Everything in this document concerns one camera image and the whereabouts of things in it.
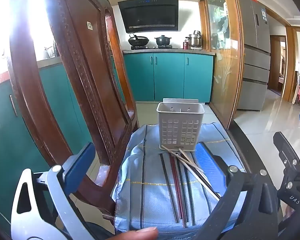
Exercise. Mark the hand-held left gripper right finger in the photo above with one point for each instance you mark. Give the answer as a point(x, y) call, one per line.
point(207, 165)

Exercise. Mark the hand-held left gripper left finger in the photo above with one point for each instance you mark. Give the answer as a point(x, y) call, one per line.
point(80, 166)

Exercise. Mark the cream chopstick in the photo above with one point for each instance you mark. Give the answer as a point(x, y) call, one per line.
point(215, 195)
point(195, 167)

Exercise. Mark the black chopstick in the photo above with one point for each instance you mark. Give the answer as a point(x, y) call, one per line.
point(189, 197)
point(182, 197)
point(168, 187)

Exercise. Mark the dark reddish brown chopstick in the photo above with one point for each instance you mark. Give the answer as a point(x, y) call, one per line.
point(175, 187)

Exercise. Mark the white plastic utensil holder basket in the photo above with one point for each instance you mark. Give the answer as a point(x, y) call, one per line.
point(180, 130)

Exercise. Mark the person's left hand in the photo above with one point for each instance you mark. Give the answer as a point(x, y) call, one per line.
point(137, 234)

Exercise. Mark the light blue striped cloth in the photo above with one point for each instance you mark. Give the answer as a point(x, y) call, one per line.
point(152, 200)

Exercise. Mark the teal side cabinet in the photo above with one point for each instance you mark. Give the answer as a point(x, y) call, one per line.
point(57, 105)

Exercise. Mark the grey refrigerator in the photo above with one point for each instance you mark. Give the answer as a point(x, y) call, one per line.
point(255, 55)

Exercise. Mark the carved wooden chair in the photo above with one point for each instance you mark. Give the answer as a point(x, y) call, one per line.
point(90, 80)

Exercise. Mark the teal lower kitchen cabinet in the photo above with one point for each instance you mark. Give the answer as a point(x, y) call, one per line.
point(170, 77)

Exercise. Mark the wooden framed glass door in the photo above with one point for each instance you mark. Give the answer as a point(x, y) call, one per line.
point(222, 55)

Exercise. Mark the kitchen countertop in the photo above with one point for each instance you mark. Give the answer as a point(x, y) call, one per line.
point(170, 51)

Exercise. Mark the red bottle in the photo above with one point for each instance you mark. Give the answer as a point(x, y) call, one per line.
point(185, 45)

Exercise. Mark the large steel pot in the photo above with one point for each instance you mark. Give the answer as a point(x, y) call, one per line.
point(195, 42)

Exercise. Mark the gas stove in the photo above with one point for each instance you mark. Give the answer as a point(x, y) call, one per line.
point(152, 47)

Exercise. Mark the black cooking pot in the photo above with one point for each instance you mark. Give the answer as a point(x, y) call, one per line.
point(163, 41)

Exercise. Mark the small steel pot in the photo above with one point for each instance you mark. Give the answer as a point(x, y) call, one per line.
point(195, 33)

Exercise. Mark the black wok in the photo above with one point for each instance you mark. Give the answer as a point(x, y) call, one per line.
point(138, 40)

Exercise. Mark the black range hood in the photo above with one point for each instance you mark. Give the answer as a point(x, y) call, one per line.
point(150, 12)

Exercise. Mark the wooden doorway frame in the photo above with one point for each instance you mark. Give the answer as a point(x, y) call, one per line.
point(290, 62)

